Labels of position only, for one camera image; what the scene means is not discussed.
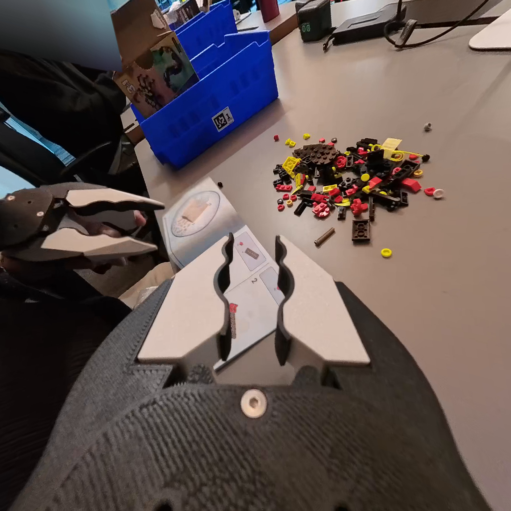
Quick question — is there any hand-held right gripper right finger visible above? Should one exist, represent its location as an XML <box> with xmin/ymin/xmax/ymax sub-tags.
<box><xmin>275</xmin><ymin>235</ymin><xmax>372</xmax><ymax>372</ymax></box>

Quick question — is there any person's left hand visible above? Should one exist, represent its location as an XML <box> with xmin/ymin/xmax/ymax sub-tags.
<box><xmin>74</xmin><ymin>209</ymin><xmax>148</xmax><ymax>276</ymax></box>

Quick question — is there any small black charger device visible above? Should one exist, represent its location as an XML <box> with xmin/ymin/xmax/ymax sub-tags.
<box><xmin>296</xmin><ymin>0</ymin><xmax>333</xmax><ymax>42</ymax></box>

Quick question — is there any task sheet on stand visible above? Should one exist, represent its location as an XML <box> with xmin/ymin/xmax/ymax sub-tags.
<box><xmin>469</xmin><ymin>8</ymin><xmax>511</xmax><ymax>50</ymax></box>

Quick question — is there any black power adapter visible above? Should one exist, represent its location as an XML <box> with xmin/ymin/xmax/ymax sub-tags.
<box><xmin>324</xmin><ymin>5</ymin><xmax>408</xmax><ymax>50</ymax></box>

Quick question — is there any light blue booklet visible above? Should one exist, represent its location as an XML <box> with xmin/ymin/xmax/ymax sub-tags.
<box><xmin>162</xmin><ymin>177</ymin><xmax>280</xmax><ymax>370</ymax></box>

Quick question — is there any black cable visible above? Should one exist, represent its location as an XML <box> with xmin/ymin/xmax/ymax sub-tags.
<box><xmin>383</xmin><ymin>0</ymin><xmax>492</xmax><ymax>49</ymax></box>

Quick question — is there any pile of toy bricks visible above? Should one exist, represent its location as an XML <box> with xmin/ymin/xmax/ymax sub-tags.
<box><xmin>273</xmin><ymin>136</ymin><xmax>431</xmax><ymax>220</ymax></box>

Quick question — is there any blue plastic bin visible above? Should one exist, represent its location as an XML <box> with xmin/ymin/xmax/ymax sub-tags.
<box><xmin>174</xmin><ymin>0</ymin><xmax>238</xmax><ymax>52</ymax></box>
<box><xmin>131</xmin><ymin>30</ymin><xmax>279</xmax><ymax>170</ymax></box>

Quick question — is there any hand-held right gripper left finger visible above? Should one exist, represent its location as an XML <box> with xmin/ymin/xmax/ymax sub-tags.
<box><xmin>137</xmin><ymin>233</ymin><xmax>235</xmax><ymax>372</ymax></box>

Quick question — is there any yellow cardboard toy box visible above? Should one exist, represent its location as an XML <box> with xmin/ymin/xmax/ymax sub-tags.
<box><xmin>111</xmin><ymin>0</ymin><xmax>199</xmax><ymax>118</ymax></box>

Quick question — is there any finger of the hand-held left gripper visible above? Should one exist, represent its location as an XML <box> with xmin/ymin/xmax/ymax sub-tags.
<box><xmin>41</xmin><ymin>217</ymin><xmax>159</xmax><ymax>259</ymax></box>
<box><xmin>66</xmin><ymin>188</ymin><xmax>166</xmax><ymax>215</ymax></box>

